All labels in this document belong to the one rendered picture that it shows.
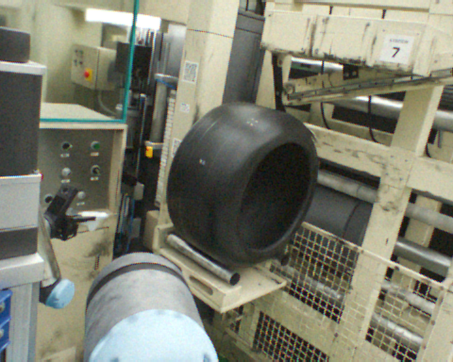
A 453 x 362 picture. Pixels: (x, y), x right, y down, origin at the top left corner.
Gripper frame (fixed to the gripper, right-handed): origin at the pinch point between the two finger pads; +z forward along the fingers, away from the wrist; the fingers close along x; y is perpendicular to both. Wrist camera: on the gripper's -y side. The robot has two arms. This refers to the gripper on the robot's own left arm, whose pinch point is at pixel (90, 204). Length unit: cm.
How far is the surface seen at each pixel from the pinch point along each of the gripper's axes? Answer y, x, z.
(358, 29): -76, 54, 43
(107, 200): 14.7, -15.6, 33.9
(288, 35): -68, 29, 53
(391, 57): -71, 67, 38
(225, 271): 8.7, 45.3, 15.6
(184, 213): -6.9, 28.2, 9.2
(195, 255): 11.0, 32.5, 20.3
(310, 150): -34, 54, 41
